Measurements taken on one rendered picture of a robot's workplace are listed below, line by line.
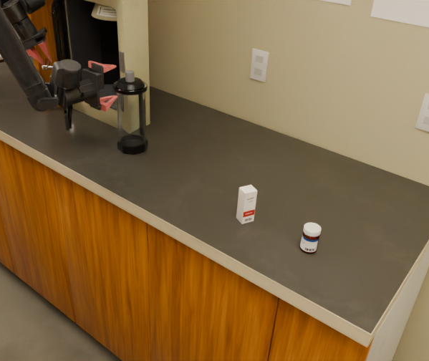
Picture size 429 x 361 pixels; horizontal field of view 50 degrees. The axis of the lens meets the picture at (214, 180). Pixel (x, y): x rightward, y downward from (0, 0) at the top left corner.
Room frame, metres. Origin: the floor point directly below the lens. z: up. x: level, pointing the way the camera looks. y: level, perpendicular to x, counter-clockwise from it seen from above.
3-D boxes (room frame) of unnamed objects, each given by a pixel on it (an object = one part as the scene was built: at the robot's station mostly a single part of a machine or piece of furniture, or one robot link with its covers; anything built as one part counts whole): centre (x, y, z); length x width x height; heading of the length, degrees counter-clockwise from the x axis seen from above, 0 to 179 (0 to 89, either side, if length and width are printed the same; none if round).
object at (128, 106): (1.40, 0.29, 1.06); 0.11 x 0.11 x 0.21
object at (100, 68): (1.32, 0.35, 1.23); 0.09 x 0.07 x 0.07; 144
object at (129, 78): (1.40, 0.28, 1.18); 0.09 x 0.09 x 0.07
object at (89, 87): (1.27, 0.39, 1.19); 0.07 x 0.07 x 0.10; 54
